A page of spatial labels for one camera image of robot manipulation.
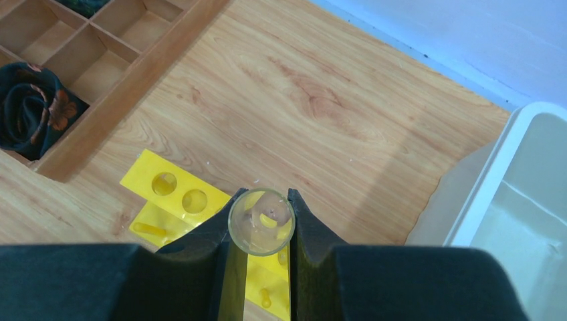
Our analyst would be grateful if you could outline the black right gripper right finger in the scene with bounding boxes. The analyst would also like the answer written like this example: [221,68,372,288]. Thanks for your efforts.
[288,189,527,320]

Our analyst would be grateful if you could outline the yellow test tube rack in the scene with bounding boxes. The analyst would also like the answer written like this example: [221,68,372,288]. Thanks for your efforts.
[120,150,290,320]

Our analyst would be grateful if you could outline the wooden compartment organizer tray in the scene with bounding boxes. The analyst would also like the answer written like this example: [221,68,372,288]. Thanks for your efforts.
[1,1,226,181]

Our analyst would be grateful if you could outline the clear glass test tube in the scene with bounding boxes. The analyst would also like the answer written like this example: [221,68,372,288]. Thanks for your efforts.
[228,188,296,256]

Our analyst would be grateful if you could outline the translucent grey plastic bin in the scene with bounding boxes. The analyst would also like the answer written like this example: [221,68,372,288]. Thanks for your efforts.
[406,102,566,320]

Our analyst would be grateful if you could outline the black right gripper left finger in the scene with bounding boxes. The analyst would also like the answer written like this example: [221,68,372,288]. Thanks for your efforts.
[1,199,234,320]

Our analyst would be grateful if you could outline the dark floral rolled cloth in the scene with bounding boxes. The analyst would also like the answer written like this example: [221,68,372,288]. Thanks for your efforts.
[1,62,90,161]

